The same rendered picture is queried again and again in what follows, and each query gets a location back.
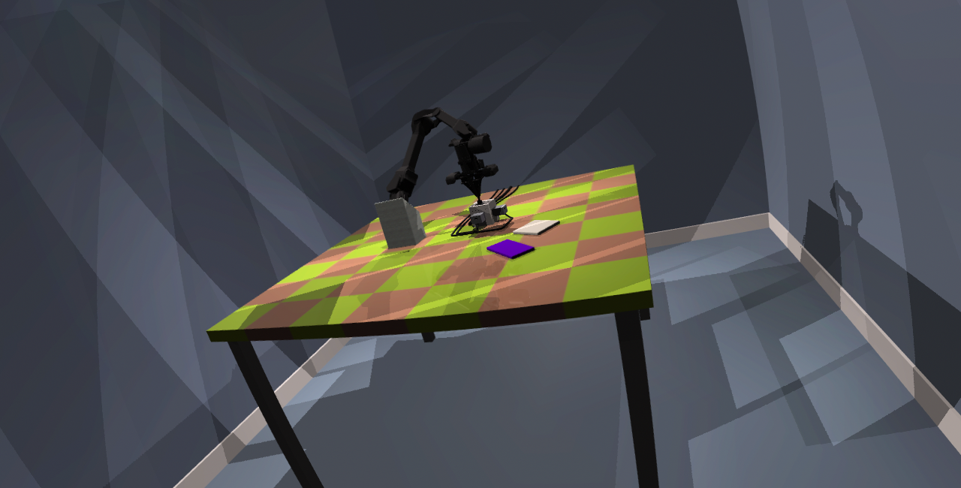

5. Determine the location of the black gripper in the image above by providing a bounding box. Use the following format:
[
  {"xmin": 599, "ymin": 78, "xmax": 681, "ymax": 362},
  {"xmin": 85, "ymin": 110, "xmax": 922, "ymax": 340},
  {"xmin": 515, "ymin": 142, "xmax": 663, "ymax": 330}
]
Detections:
[{"xmin": 446, "ymin": 154, "xmax": 499, "ymax": 197}]

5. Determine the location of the purple rectangular block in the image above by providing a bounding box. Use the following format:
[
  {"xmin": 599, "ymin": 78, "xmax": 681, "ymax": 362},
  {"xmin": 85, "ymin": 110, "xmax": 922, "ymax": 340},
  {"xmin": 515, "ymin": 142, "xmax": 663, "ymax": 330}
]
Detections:
[{"xmin": 487, "ymin": 239, "xmax": 535, "ymax": 259}]

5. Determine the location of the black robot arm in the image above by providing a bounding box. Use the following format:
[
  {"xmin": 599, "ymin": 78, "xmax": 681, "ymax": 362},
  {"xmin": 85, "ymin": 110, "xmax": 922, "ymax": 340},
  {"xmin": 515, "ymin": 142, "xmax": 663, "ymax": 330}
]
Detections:
[{"xmin": 386, "ymin": 107, "xmax": 492, "ymax": 202}]

